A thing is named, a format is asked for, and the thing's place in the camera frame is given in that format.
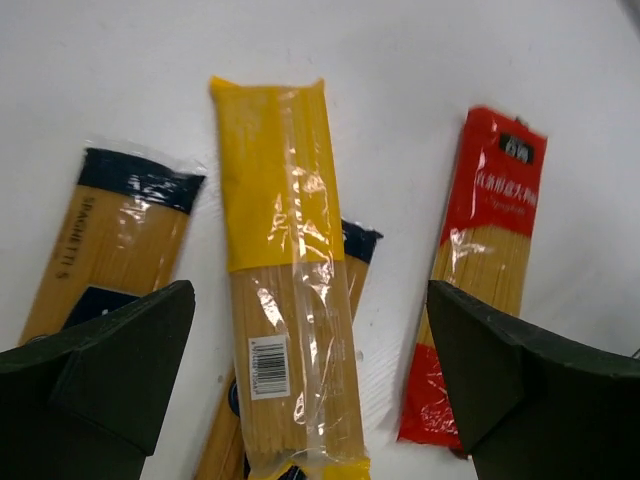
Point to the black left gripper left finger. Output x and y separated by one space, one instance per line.
89 402

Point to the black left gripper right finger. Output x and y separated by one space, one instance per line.
531 404

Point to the blue spaghetti bag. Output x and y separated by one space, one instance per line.
121 236
223 456

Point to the yellow spaghetti bag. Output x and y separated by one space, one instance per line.
294 354

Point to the red spaghetti bag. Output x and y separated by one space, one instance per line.
483 249

